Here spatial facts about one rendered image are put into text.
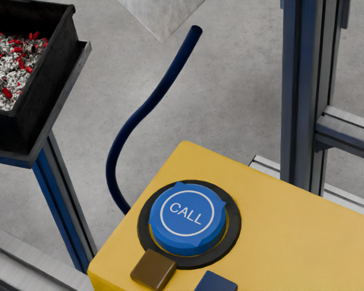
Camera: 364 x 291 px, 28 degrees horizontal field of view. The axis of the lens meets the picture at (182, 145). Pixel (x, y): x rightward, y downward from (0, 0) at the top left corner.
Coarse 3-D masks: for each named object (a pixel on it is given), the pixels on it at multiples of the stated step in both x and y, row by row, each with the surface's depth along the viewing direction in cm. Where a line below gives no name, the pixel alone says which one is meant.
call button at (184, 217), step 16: (176, 192) 39; (192, 192) 38; (208, 192) 38; (160, 208) 38; (176, 208) 38; (192, 208) 38; (208, 208) 38; (224, 208) 38; (160, 224) 37; (176, 224) 37; (192, 224) 37; (208, 224) 37; (224, 224) 37; (160, 240) 37; (176, 240) 37; (192, 240) 37; (208, 240) 37
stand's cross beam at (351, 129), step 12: (324, 120) 105; (336, 120) 106; (348, 120) 105; (360, 120) 104; (324, 132) 105; (336, 132) 104; (348, 132) 103; (360, 132) 103; (336, 144) 106; (348, 144) 105; (360, 144) 103; (360, 156) 105
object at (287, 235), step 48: (192, 144) 42; (144, 192) 40; (240, 192) 39; (288, 192) 39; (144, 240) 38; (240, 240) 38; (288, 240) 37; (336, 240) 37; (96, 288) 38; (144, 288) 36; (192, 288) 36; (240, 288) 36; (288, 288) 36; (336, 288) 35
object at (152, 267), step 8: (144, 256) 37; (152, 256) 37; (160, 256) 37; (136, 264) 37; (144, 264) 37; (152, 264) 36; (160, 264) 36; (168, 264) 36; (176, 264) 37; (136, 272) 36; (144, 272) 36; (152, 272) 36; (160, 272) 36; (168, 272) 36; (136, 280) 36; (144, 280) 36; (152, 280) 36; (160, 280) 36; (168, 280) 36; (152, 288) 36; (160, 288) 36
